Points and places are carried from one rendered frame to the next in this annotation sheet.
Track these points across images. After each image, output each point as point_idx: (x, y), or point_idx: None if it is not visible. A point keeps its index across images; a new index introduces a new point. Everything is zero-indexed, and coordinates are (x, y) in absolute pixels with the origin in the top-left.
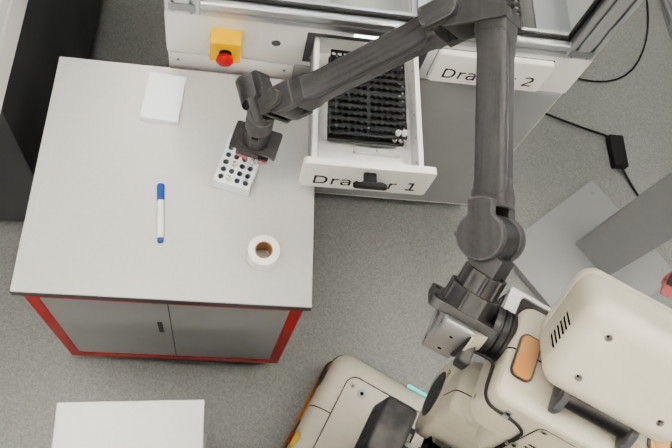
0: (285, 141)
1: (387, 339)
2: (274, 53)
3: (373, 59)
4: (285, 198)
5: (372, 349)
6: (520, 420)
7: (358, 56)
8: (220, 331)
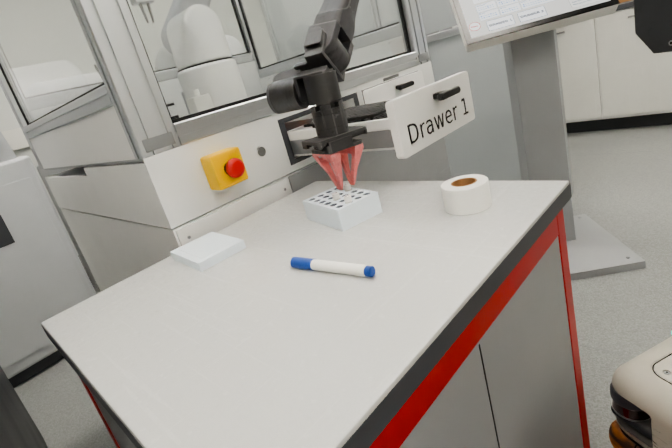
0: None
1: (589, 389)
2: (267, 168)
3: None
4: (408, 193)
5: (598, 407)
6: None
7: None
8: (540, 422)
